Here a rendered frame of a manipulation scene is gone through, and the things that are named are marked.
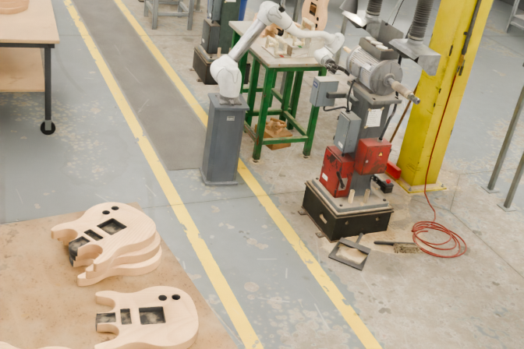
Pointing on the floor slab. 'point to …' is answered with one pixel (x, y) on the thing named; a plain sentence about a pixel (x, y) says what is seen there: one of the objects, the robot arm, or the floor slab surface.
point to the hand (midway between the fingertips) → (341, 72)
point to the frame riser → (333, 222)
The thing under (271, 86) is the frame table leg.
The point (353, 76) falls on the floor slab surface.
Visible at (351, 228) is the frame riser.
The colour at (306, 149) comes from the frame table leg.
